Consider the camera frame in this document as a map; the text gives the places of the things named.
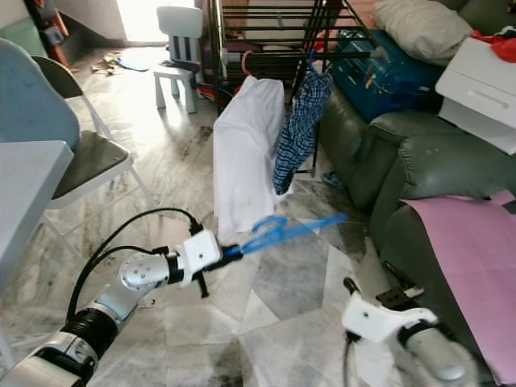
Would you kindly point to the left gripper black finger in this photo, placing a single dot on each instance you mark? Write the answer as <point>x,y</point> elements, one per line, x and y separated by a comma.
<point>235,257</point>
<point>235,251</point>

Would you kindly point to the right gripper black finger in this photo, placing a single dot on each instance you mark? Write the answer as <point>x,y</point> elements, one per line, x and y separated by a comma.
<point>351,287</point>
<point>399,276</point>

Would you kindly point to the blue plastic hanger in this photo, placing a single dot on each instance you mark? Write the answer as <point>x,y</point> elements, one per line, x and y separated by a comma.
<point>314,60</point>
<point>270,234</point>

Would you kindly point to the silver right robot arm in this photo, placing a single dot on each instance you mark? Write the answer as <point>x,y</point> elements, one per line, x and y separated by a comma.
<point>439,359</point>

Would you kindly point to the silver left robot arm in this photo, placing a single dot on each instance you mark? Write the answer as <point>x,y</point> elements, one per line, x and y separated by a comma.
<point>137,274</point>

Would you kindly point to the pink plastic hanger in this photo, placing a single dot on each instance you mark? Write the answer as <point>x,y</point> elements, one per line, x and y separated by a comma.
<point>245,64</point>

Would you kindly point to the pink mat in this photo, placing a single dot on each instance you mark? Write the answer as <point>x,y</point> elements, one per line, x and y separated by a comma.
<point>476,266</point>

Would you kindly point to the white hanging garment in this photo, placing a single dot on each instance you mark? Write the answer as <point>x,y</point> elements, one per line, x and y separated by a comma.
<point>246,153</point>

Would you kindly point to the grey green leather sofa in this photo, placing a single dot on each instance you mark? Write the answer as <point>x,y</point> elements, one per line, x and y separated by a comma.
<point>411,169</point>

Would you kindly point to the blue slipper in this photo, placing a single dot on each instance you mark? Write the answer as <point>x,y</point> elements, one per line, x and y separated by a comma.
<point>330,179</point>

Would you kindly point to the pale blue folding table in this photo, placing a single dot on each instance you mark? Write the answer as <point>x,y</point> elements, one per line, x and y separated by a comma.
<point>32,210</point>

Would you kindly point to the blue plaid shirt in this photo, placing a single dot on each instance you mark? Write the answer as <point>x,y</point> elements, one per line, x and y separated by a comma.
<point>300,129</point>

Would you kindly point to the white folding chair grey seat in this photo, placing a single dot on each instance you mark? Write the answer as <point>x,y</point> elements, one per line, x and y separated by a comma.
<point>97,157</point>

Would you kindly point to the blue hard suitcase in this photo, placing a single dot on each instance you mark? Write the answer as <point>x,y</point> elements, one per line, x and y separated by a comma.
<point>387,81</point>

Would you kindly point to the white drawer cabinet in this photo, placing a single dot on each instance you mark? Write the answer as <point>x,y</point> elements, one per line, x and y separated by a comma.
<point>480,89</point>

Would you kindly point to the pale blue cushion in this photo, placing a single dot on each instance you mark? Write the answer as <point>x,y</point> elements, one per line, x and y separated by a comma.
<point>32,97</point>

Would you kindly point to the crumpled beige cloth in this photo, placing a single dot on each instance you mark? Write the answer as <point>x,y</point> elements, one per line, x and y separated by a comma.
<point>117,63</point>

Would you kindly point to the small white child chair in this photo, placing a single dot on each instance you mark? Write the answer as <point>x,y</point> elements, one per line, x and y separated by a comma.
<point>181,24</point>

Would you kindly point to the beige pillow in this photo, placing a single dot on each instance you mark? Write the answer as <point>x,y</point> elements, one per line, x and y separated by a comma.
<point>423,28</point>

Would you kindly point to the red cloth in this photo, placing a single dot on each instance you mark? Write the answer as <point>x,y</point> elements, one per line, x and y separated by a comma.
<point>496,44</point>

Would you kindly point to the green laundry basket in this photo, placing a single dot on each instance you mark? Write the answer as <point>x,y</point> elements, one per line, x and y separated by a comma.
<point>22,36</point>

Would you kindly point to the red and black upright object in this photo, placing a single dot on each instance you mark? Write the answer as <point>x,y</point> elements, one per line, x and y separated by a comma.
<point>47,22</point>

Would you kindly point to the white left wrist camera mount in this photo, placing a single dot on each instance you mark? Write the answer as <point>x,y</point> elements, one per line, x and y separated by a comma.
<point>200,254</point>

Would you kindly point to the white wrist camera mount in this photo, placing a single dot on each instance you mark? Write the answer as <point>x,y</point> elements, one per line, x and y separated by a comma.
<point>375,321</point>
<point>200,254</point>

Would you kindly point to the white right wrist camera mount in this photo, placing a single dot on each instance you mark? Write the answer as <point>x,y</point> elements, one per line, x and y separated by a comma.
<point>375,321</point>

